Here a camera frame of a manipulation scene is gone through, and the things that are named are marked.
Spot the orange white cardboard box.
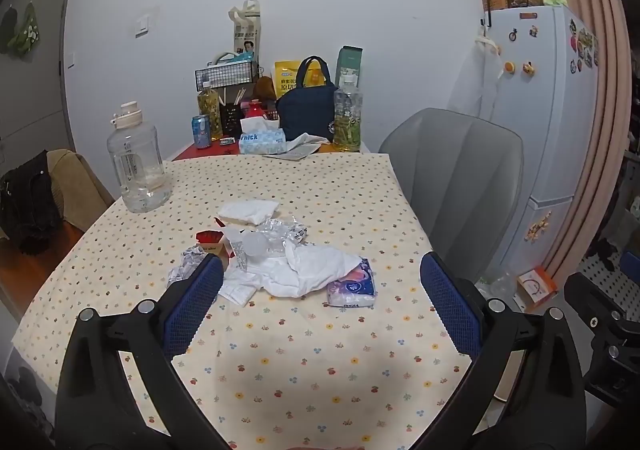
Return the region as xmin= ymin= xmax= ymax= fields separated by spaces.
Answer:
xmin=516 ymin=266 xmax=558 ymax=310

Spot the white refrigerator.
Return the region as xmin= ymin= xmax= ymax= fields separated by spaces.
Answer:
xmin=484 ymin=6 xmax=598 ymax=276

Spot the wire mesh basket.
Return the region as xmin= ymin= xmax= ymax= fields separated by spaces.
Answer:
xmin=194 ymin=52 xmax=258 ymax=92

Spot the pink curtain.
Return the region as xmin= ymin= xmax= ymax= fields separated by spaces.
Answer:
xmin=529 ymin=0 xmax=633 ymax=276

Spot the yellow drink bottle left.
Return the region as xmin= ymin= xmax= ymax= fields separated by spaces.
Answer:
xmin=198 ymin=80 xmax=224 ymax=141

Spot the green carton box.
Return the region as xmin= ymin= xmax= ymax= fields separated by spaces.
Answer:
xmin=336 ymin=46 xmax=363 ymax=87

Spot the white paper cloth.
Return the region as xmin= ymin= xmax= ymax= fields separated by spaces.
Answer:
xmin=219 ymin=244 xmax=361 ymax=306

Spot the floral cream tablecloth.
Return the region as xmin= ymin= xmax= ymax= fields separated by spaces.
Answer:
xmin=10 ymin=152 xmax=482 ymax=450

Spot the red white paper box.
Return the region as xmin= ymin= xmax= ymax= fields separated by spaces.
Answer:
xmin=195 ymin=216 xmax=236 ymax=264

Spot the grey booklet on table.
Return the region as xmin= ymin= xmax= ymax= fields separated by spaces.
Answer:
xmin=267 ymin=132 xmax=329 ymax=161

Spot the white tissue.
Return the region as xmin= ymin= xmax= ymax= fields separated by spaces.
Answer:
xmin=218 ymin=200 xmax=279 ymax=226

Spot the blue soda can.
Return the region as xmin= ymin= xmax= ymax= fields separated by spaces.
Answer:
xmin=191 ymin=114 xmax=212 ymax=150

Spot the blue tissue box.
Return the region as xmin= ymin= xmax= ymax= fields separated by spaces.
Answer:
xmin=239 ymin=116 xmax=286 ymax=155

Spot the printed receipt paper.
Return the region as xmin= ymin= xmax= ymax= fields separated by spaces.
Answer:
xmin=167 ymin=244 xmax=207 ymax=286

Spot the green hanging cloth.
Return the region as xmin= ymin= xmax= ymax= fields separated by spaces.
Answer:
xmin=6 ymin=2 xmax=40 ymax=58

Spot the black pen holder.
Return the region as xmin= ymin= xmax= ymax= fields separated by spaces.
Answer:
xmin=218 ymin=101 xmax=244 ymax=139

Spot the navy blue lunch bag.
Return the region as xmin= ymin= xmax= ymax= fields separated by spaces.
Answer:
xmin=277 ymin=56 xmax=337 ymax=141

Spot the white tote bag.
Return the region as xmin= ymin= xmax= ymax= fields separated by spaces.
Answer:
xmin=228 ymin=0 xmax=262 ymax=59

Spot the pink blue tissue pack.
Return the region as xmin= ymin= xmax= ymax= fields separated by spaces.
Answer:
xmin=326 ymin=258 xmax=376 ymax=308

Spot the white mesh hanging bag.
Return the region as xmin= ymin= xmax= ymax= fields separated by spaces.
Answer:
xmin=448 ymin=35 xmax=503 ymax=118

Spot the grey upholstered chair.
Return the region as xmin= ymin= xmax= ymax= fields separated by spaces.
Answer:
xmin=380 ymin=108 xmax=524 ymax=282

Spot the yellow snack bag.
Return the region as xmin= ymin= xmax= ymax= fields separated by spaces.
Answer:
xmin=272 ymin=60 xmax=300 ymax=98

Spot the large clear water jug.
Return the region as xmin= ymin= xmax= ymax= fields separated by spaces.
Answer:
xmin=107 ymin=101 xmax=171 ymax=213

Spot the clear tea bottle right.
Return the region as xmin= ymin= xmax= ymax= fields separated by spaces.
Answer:
xmin=333 ymin=73 xmax=363 ymax=152

